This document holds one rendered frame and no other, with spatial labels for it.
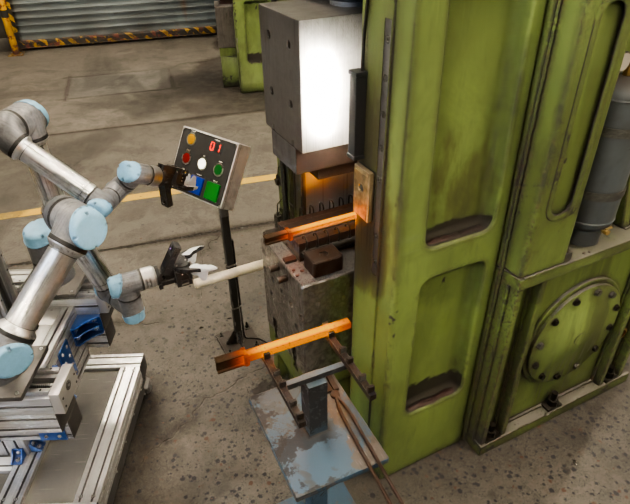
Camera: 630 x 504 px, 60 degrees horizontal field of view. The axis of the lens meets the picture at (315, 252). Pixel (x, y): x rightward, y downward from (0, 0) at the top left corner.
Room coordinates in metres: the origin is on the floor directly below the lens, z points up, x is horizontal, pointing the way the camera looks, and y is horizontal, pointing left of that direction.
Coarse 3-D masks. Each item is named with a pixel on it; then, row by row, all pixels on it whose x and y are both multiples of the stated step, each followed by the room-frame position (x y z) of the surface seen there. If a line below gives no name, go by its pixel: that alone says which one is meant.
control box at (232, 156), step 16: (192, 128) 2.29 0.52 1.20; (192, 144) 2.24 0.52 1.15; (208, 144) 2.19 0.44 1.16; (224, 144) 2.15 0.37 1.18; (240, 144) 2.11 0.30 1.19; (176, 160) 2.25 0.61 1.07; (192, 160) 2.20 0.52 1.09; (208, 160) 2.15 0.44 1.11; (224, 160) 2.11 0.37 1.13; (240, 160) 2.11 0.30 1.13; (208, 176) 2.11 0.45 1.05; (224, 176) 2.07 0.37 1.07; (240, 176) 2.10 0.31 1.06; (224, 192) 2.03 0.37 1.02; (224, 208) 2.02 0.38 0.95
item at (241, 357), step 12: (336, 324) 1.28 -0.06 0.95; (348, 324) 1.28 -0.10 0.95; (288, 336) 1.23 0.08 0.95; (300, 336) 1.23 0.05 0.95; (312, 336) 1.23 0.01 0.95; (324, 336) 1.25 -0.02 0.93; (240, 348) 1.18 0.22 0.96; (252, 348) 1.18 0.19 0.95; (264, 348) 1.18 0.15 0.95; (276, 348) 1.18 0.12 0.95; (288, 348) 1.20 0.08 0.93; (216, 360) 1.12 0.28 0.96; (228, 360) 1.13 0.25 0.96; (240, 360) 1.15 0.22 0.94; (252, 360) 1.15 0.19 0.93
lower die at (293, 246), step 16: (336, 208) 1.95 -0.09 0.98; (352, 208) 1.93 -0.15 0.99; (288, 224) 1.82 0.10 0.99; (304, 224) 1.81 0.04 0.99; (336, 224) 1.79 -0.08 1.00; (352, 224) 1.80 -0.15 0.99; (288, 240) 1.76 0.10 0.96; (304, 240) 1.70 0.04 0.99; (320, 240) 1.71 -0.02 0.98; (336, 240) 1.74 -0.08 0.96
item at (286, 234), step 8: (336, 216) 1.84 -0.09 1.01; (344, 216) 1.84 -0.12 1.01; (352, 216) 1.84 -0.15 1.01; (312, 224) 1.78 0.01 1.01; (320, 224) 1.78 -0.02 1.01; (328, 224) 1.79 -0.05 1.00; (280, 232) 1.72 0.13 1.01; (288, 232) 1.72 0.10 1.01; (296, 232) 1.73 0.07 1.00; (264, 240) 1.69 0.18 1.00; (272, 240) 1.70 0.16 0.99; (280, 240) 1.71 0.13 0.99
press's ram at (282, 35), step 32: (288, 0) 1.93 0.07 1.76; (320, 0) 1.92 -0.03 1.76; (288, 32) 1.69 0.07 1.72; (320, 32) 1.66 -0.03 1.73; (352, 32) 1.70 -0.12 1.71; (288, 64) 1.70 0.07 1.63; (320, 64) 1.66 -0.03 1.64; (352, 64) 1.70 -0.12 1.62; (288, 96) 1.71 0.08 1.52; (320, 96) 1.66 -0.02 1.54; (288, 128) 1.72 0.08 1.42; (320, 128) 1.65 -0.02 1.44
